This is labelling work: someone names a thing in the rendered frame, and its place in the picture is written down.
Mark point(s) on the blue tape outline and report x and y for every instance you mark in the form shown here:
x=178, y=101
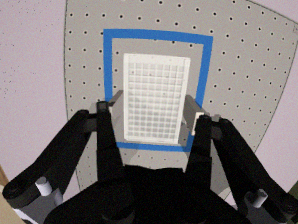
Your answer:
x=108, y=34

